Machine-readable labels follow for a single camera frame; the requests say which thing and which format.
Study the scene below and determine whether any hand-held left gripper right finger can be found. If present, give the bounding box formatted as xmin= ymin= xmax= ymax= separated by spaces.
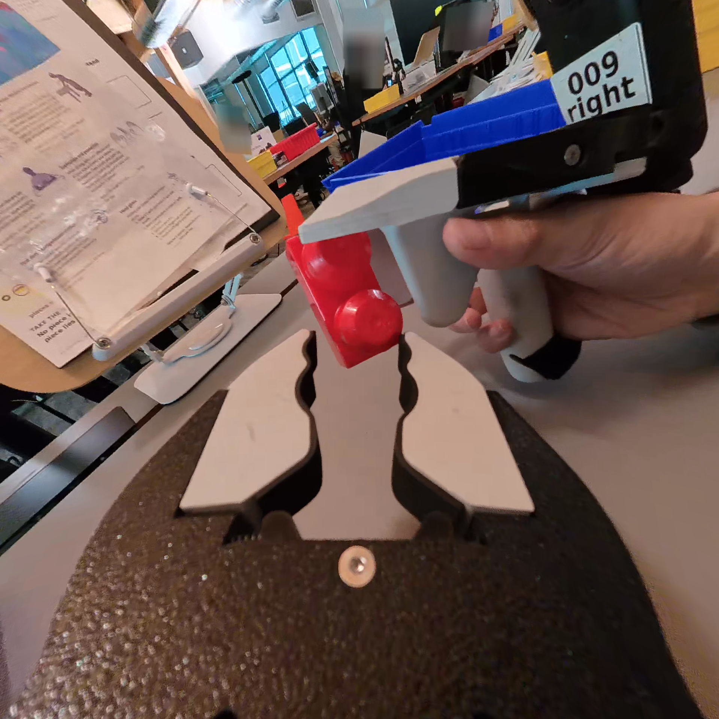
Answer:
xmin=390 ymin=331 xmax=537 ymax=516

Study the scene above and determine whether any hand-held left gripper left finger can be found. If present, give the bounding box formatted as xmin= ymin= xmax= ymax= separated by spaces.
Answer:
xmin=179 ymin=329 xmax=325 ymax=516

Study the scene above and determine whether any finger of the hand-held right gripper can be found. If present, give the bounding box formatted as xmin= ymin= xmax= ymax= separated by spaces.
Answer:
xmin=368 ymin=230 xmax=418 ymax=309
xmin=297 ymin=156 xmax=466 ymax=246

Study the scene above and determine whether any red plastic toy block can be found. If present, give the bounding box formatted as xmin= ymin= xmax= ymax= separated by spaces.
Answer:
xmin=284 ymin=227 xmax=406 ymax=370

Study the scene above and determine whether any blue plastic bin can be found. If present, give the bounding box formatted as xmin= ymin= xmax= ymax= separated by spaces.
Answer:
xmin=321 ymin=78 xmax=569 ymax=195

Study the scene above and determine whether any grey desk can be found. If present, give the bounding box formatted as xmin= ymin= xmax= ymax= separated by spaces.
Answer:
xmin=0 ymin=247 xmax=719 ymax=719

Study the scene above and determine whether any person's right hand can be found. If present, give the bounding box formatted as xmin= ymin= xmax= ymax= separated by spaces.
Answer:
xmin=443 ymin=190 xmax=719 ymax=354

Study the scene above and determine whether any distant red bin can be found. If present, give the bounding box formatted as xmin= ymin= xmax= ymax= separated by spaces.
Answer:
xmin=269 ymin=124 xmax=321 ymax=165

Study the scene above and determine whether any black wall speaker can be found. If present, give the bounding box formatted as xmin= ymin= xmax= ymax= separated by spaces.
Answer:
xmin=167 ymin=30 xmax=205 ymax=69

